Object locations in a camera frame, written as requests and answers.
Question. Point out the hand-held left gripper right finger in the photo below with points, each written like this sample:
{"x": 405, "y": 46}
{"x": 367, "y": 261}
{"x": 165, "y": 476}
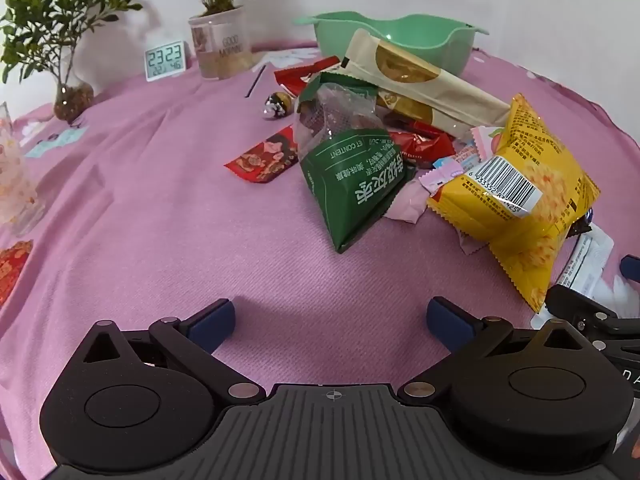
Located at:
{"x": 450, "y": 327}

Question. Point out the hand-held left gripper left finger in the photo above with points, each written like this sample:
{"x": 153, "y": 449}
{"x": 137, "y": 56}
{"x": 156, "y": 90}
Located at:
{"x": 215, "y": 322}

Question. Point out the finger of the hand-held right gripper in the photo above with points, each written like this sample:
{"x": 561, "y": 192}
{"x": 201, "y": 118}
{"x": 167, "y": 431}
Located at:
{"x": 632, "y": 267}
{"x": 570, "y": 300}

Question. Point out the dark candy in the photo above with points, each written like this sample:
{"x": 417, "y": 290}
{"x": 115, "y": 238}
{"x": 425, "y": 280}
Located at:
{"x": 582, "y": 227}

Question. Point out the yellow chips packet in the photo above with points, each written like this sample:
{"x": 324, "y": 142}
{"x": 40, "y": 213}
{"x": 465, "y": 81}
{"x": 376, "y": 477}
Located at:
{"x": 525, "y": 200}

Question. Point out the plain pink sachet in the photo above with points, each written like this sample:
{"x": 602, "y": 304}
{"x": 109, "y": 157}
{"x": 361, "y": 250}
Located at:
{"x": 405, "y": 205}

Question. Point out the pink white candy packet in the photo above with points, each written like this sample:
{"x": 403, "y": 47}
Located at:
{"x": 445, "y": 175}

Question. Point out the red figure-print packet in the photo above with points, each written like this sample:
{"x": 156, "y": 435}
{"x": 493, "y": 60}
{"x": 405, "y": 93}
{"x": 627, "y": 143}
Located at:
{"x": 260, "y": 160}

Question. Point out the green snack bag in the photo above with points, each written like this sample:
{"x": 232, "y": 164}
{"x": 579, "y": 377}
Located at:
{"x": 355, "y": 185}

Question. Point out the pink peach-print candy packet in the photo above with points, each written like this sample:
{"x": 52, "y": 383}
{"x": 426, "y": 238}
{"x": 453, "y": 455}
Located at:
{"x": 482, "y": 142}

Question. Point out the dark red snack packet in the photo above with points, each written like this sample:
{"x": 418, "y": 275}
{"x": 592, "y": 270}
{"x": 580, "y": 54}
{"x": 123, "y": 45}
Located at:
{"x": 425, "y": 147}

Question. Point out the beige long snack packet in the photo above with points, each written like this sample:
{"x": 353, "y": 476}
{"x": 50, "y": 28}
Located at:
{"x": 450, "y": 90}
{"x": 410, "y": 107}

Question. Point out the gold black chocolate ball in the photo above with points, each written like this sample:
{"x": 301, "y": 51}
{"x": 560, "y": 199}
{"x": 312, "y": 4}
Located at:
{"x": 279, "y": 103}

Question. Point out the red white printed snack packet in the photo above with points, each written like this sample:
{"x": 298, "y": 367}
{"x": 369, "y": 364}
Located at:
{"x": 295, "y": 77}

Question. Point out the green plastic bowl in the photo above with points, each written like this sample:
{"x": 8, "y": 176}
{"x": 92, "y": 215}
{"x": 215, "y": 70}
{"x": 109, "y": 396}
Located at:
{"x": 425, "y": 35}

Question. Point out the pink tablecloth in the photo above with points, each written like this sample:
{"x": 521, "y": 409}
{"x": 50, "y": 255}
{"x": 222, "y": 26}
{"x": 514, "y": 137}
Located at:
{"x": 150, "y": 240}

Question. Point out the thin black stick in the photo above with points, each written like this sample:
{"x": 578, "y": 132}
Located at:
{"x": 255, "y": 81}

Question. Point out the patterned glass cup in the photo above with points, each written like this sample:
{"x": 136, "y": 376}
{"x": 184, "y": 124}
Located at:
{"x": 12, "y": 175}

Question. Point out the plant in round glass vase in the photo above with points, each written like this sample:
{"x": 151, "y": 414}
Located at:
{"x": 72, "y": 97}

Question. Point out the white digital clock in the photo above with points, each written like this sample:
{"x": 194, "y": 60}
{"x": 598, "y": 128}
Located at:
{"x": 165, "y": 60}

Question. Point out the potted plant in labelled pot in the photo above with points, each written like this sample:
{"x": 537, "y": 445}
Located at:
{"x": 222, "y": 45}

